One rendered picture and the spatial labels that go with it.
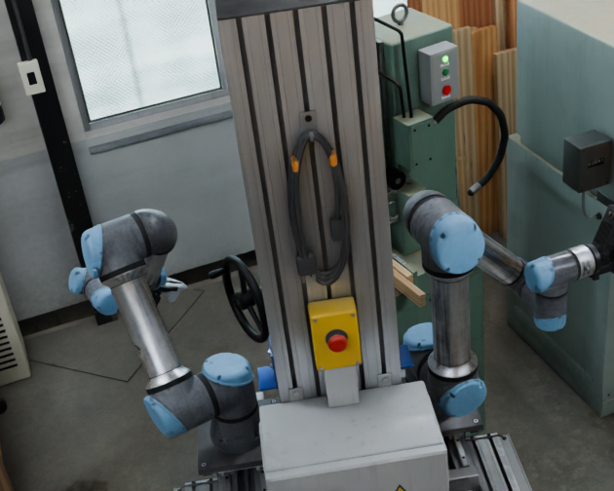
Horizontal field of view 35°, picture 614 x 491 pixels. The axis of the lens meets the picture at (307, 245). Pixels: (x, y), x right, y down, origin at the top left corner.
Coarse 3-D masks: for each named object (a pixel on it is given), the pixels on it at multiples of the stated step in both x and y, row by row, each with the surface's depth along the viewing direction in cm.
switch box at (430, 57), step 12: (432, 48) 275; (444, 48) 274; (456, 48) 274; (420, 60) 276; (432, 60) 272; (456, 60) 276; (420, 72) 278; (432, 72) 274; (456, 72) 278; (420, 84) 280; (432, 84) 275; (444, 84) 278; (456, 84) 280; (420, 96) 283; (432, 96) 278; (456, 96) 282
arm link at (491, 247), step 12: (420, 192) 211; (432, 192) 210; (408, 204) 210; (492, 240) 227; (492, 252) 225; (504, 252) 228; (480, 264) 227; (492, 264) 227; (504, 264) 228; (516, 264) 231; (492, 276) 232; (504, 276) 231; (516, 276) 231; (516, 288) 234
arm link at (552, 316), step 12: (528, 288) 230; (528, 300) 229; (540, 300) 224; (552, 300) 222; (564, 300) 223; (540, 312) 226; (552, 312) 224; (564, 312) 226; (540, 324) 228; (552, 324) 226; (564, 324) 228
